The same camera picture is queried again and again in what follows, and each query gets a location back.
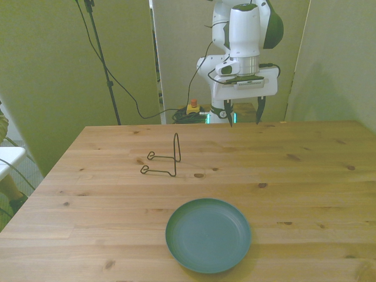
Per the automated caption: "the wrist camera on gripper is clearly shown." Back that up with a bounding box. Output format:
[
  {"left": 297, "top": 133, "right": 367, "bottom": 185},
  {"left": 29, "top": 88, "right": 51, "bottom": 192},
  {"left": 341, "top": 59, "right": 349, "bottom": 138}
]
[{"left": 224, "top": 76, "right": 270, "bottom": 89}]

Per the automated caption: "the white side table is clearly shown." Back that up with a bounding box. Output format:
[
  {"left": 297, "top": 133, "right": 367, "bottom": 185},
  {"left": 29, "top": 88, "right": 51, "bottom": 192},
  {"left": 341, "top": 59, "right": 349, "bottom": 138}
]
[{"left": 0, "top": 146, "right": 28, "bottom": 203}]

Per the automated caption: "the black camera cable along arm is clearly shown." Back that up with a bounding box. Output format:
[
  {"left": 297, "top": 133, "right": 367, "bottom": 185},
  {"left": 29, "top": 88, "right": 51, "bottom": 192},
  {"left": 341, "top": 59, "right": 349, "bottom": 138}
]
[{"left": 186, "top": 23, "right": 281, "bottom": 108}]

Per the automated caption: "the black tripod camera stand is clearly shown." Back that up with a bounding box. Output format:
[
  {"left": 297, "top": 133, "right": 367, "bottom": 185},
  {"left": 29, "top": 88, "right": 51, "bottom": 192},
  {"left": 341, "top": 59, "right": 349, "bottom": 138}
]
[{"left": 83, "top": 0, "right": 122, "bottom": 126}]

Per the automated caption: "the black wire plate stand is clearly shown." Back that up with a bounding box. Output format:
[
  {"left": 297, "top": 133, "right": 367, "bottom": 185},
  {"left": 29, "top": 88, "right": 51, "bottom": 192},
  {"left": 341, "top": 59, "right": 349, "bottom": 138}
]
[{"left": 140, "top": 132, "right": 182, "bottom": 178}]

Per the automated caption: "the black cable from tripod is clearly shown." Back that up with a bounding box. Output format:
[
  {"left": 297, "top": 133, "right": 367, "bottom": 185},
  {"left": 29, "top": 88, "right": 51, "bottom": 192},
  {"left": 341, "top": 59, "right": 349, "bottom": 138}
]
[{"left": 75, "top": 0, "right": 189, "bottom": 120}]

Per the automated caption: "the teal blue round plate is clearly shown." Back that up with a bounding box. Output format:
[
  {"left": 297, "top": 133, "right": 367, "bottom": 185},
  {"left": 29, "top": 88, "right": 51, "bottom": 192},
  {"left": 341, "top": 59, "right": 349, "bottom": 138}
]
[{"left": 164, "top": 198, "right": 253, "bottom": 274}]

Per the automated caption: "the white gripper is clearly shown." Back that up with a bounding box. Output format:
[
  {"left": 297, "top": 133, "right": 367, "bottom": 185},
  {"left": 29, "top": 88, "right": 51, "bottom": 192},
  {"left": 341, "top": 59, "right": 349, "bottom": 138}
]
[{"left": 213, "top": 66, "right": 278, "bottom": 128}]

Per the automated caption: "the green plant leaf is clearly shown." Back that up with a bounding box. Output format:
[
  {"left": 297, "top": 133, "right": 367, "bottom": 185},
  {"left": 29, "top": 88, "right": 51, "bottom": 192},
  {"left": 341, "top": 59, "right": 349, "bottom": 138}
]
[{"left": 0, "top": 101, "right": 9, "bottom": 145}]

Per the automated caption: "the red emergency stop button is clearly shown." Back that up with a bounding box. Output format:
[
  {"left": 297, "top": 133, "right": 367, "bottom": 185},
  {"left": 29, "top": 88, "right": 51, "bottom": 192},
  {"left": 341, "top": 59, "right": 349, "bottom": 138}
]
[{"left": 186, "top": 99, "right": 202, "bottom": 116}]

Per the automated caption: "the coiled green cable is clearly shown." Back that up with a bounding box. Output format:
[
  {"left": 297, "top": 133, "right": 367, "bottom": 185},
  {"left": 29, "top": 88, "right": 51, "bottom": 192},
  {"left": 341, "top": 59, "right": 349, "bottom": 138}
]
[{"left": 171, "top": 107, "right": 211, "bottom": 125}]

